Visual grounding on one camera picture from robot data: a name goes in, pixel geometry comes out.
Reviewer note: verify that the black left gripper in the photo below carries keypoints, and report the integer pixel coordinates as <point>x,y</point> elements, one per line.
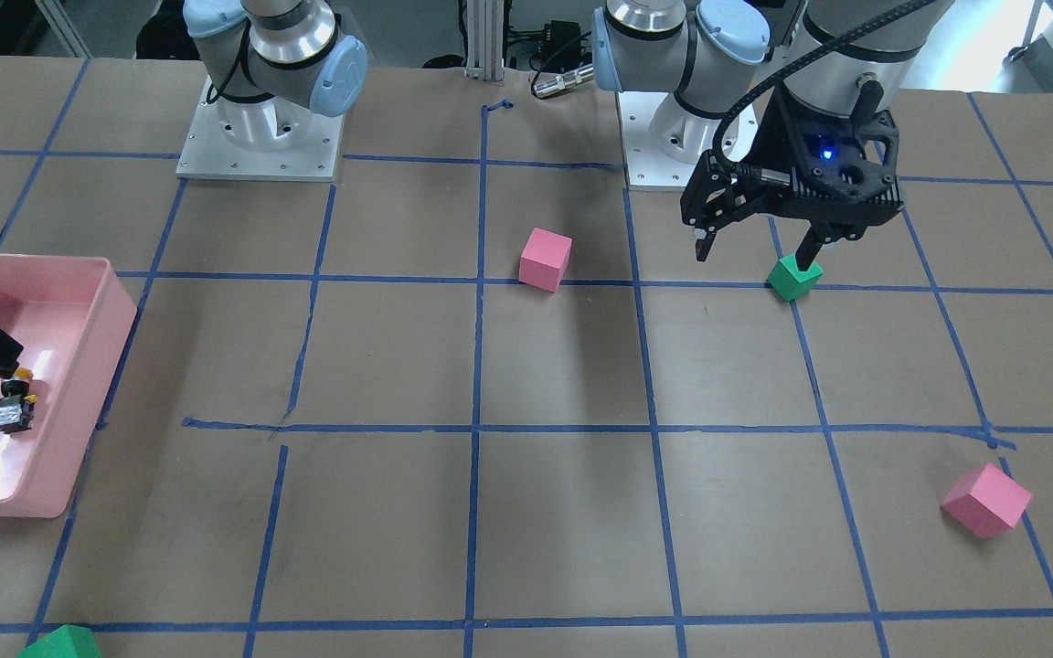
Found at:
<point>775,139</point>

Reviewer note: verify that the yellow push button switch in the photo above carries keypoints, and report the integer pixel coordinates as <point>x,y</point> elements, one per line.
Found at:
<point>17,403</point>

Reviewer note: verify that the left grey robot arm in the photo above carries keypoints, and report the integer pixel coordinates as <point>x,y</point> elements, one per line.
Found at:
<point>846,58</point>

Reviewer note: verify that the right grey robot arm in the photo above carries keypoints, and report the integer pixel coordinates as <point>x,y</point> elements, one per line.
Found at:
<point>258,54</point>

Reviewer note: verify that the green foam cube far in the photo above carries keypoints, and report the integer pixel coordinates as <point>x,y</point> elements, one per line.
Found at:
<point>789,281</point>

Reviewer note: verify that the green foam cube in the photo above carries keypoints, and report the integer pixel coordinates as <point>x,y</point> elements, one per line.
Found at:
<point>789,281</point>
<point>67,641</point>

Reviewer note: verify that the pink plastic bin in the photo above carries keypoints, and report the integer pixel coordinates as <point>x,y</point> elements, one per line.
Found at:
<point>72,317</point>

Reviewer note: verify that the pink foam cube centre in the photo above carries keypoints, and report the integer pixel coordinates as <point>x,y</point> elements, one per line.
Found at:
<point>544,260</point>

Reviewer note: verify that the green foam cube near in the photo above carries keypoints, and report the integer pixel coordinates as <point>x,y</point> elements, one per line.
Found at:
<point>67,641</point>

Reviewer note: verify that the pink foam cube side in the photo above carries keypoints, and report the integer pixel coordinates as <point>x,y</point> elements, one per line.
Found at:
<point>987,501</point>

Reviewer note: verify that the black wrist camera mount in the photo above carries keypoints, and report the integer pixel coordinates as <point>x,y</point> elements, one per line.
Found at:
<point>845,172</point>

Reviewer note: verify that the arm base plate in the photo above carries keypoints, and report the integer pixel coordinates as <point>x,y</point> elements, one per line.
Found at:
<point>661,140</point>
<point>257,146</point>

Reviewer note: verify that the silver cable connector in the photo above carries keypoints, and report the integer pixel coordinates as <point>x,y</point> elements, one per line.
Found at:
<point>563,82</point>

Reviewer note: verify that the aluminium extrusion post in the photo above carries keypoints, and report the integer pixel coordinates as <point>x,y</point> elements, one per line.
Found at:
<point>485,27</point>

